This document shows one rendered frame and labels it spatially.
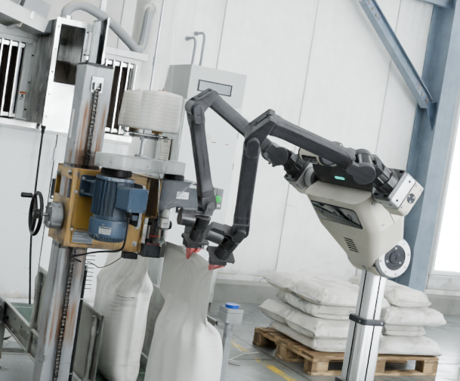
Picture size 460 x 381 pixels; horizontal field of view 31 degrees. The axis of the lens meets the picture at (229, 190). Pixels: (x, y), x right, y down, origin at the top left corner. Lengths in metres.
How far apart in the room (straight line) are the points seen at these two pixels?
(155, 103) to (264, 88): 5.06
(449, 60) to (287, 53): 1.78
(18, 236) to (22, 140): 0.69
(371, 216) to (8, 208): 3.60
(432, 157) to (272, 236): 1.90
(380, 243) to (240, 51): 5.24
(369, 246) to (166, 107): 0.93
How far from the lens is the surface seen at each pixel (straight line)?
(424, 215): 9.06
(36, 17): 5.76
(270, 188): 8.38
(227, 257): 3.04
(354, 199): 3.02
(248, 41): 8.20
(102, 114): 3.44
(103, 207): 3.23
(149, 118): 3.26
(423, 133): 9.33
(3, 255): 6.17
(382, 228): 3.04
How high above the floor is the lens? 1.52
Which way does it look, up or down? 3 degrees down
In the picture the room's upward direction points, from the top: 9 degrees clockwise
